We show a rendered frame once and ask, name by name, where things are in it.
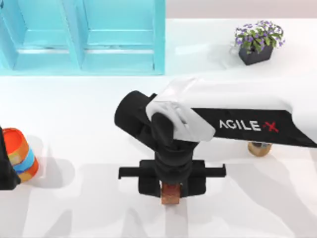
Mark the orange and blue can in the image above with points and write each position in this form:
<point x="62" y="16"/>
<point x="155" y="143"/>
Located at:
<point x="23" y="158"/>

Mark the brown round cup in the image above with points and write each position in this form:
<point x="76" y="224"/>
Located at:
<point x="258" y="150"/>

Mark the light blue rack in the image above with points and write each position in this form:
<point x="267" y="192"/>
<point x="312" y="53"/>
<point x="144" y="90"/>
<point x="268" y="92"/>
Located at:
<point x="119" y="37"/>

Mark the brown bread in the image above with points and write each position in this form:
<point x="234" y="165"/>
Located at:
<point x="171" y="194"/>

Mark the black pot with purple flowers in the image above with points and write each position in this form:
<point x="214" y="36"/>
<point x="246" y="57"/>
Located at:
<point x="255" y="53"/>

